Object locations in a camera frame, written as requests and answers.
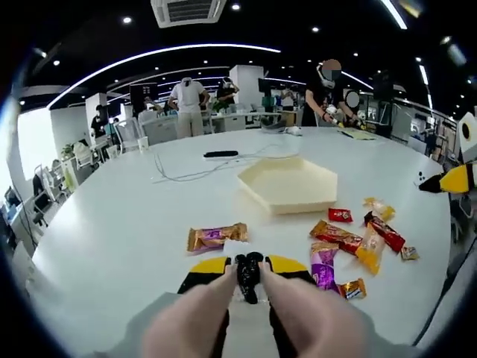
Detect hexagonal cream container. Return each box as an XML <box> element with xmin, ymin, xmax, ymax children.
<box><xmin>237</xmin><ymin>156</ymin><xmax>339</xmax><ymax>216</ymax></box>

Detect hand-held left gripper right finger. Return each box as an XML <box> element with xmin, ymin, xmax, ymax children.
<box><xmin>265</xmin><ymin>254</ymin><xmax>424</xmax><ymax>358</ymax></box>

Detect white power strip with cable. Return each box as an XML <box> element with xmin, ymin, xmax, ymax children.
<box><xmin>151</xmin><ymin>152</ymin><xmax>224</xmax><ymax>184</ymax></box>

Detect white charging cable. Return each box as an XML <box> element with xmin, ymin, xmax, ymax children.
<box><xmin>223</xmin><ymin>143</ymin><xmax>301</xmax><ymax>167</ymax></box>

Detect black display with white marks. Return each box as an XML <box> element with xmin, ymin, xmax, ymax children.
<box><xmin>129</xmin><ymin>82</ymin><xmax>159</xmax><ymax>104</ymax></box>

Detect grey headset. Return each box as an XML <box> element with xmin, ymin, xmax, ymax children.
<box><xmin>259</xmin><ymin>116</ymin><xmax>286</xmax><ymax>134</ymax></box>

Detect small gold candy packet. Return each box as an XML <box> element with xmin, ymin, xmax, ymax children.
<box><xmin>337</xmin><ymin>277</ymin><xmax>367</xmax><ymax>301</ymax></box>
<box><xmin>399</xmin><ymin>245</ymin><xmax>420</xmax><ymax>262</ymax></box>

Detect ceiling light strip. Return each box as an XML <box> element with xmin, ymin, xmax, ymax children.
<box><xmin>379</xmin><ymin>0</ymin><xmax>408</xmax><ymax>31</ymax></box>
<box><xmin>49</xmin><ymin>43</ymin><xmax>282</xmax><ymax>108</ymax></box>

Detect white office desk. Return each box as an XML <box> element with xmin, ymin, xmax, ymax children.
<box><xmin>203</xmin><ymin>110</ymin><xmax>285</xmax><ymax>134</ymax></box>

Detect orange red snack packet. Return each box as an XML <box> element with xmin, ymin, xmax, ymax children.
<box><xmin>309</xmin><ymin>219</ymin><xmax>364</xmax><ymax>255</ymax></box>

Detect yellow clear snack packet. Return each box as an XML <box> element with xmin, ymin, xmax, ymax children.
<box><xmin>362</xmin><ymin>197</ymin><xmax>397</xmax><ymax>220</ymax></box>

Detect black food clear packet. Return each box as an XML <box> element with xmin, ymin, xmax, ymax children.
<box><xmin>223</xmin><ymin>241</ymin><xmax>269</xmax><ymax>305</ymax></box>

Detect pale pink food tongs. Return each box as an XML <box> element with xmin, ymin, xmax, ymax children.
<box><xmin>139</xmin><ymin>257</ymin><xmax>370</xmax><ymax>358</ymax></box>

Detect yellow cloth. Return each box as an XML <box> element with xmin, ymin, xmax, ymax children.
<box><xmin>337</xmin><ymin>127</ymin><xmax>378</xmax><ymax>142</ymax></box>

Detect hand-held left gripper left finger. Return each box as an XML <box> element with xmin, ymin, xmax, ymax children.
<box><xmin>83</xmin><ymin>256</ymin><xmax>233</xmax><ymax>358</ymax></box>

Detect ceiling air conditioner vent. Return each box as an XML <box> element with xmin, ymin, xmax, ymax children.
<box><xmin>150</xmin><ymin>0</ymin><xmax>224</xmax><ymax>29</ymax></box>

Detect gold snack packet purple label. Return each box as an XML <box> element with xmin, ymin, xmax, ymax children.
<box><xmin>187</xmin><ymin>222</ymin><xmax>249</xmax><ymax>255</ymax></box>

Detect small red snack packet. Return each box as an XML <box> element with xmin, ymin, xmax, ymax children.
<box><xmin>327</xmin><ymin>207</ymin><xmax>354</xmax><ymax>223</ymax></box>

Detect white office chair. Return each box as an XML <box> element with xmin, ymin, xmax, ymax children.
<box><xmin>141</xmin><ymin>118</ymin><xmax>180</xmax><ymax>145</ymax></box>
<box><xmin>114</xmin><ymin>119</ymin><xmax>145</xmax><ymax>151</ymax></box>

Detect black screen on tripod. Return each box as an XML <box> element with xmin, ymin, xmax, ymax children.
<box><xmin>372</xmin><ymin>69</ymin><xmax>396</xmax><ymax>101</ymax></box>

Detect black power bank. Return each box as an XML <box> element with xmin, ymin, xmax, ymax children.
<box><xmin>203</xmin><ymin>149</ymin><xmax>239</xmax><ymax>159</ymax></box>

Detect purple and gold snack packet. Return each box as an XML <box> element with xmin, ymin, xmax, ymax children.
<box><xmin>309</xmin><ymin>241</ymin><xmax>341</xmax><ymax>296</ymax></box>

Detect dark red snack bar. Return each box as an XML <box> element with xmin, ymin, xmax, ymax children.
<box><xmin>363</xmin><ymin>210</ymin><xmax>407</xmax><ymax>254</ymax></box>

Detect yellow packet with white bun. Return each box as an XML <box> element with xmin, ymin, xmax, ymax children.
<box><xmin>355</xmin><ymin>223</ymin><xmax>385</xmax><ymax>276</ymax></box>

